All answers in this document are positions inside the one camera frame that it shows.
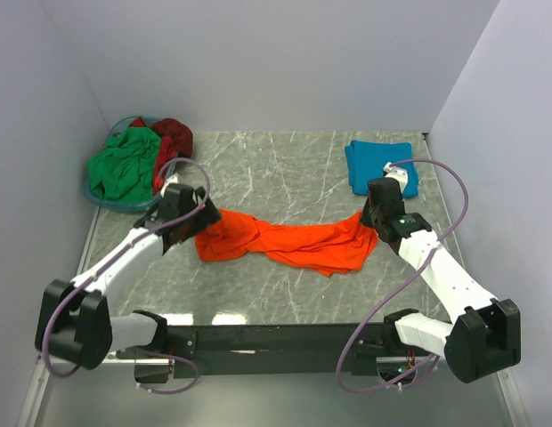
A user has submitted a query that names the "orange t shirt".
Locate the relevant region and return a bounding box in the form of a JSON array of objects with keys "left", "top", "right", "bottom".
[{"left": 195, "top": 209, "right": 378, "bottom": 277}]

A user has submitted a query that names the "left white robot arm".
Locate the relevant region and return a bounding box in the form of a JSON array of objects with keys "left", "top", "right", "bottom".
[{"left": 35, "top": 183, "right": 222, "bottom": 370}]

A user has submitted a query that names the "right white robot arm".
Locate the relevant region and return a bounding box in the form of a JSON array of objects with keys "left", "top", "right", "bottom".
[{"left": 361, "top": 177, "right": 521, "bottom": 383}]

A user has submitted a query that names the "folded blue t shirt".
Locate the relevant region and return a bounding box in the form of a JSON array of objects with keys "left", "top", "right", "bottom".
[{"left": 345, "top": 141, "right": 413, "bottom": 196}]

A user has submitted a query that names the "green t shirt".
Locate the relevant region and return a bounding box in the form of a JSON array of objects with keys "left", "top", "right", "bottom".
[{"left": 86, "top": 127, "right": 161, "bottom": 204}]

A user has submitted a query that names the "dark red t shirt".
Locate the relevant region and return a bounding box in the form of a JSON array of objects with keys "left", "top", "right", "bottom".
[{"left": 150, "top": 118, "right": 193, "bottom": 194}]

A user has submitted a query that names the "blue plastic basket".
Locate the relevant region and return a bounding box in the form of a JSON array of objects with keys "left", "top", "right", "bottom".
[{"left": 84, "top": 116, "right": 163, "bottom": 212}]

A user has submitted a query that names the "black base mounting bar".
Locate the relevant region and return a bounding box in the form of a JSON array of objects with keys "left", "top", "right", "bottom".
[{"left": 134, "top": 323, "right": 426, "bottom": 376}]

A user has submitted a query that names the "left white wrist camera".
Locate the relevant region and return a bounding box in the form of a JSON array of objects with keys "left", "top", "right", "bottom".
[{"left": 154, "top": 173, "right": 182, "bottom": 197}]

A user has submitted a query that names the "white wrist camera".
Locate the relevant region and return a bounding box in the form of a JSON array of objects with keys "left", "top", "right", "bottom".
[
  {"left": 154, "top": 173, "right": 182, "bottom": 197},
  {"left": 383, "top": 162, "right": 409, "bottom": 193}
]

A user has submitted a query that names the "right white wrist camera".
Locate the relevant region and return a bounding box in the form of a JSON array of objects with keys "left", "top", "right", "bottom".
[{"left": 383, "top": 162, "right": 409, "bottom": 193}]

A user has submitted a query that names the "aluminium frame rail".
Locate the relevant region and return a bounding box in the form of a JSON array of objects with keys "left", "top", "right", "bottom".
[{"left": 17, "top": 324, "right": 531, "bottom": 427}]

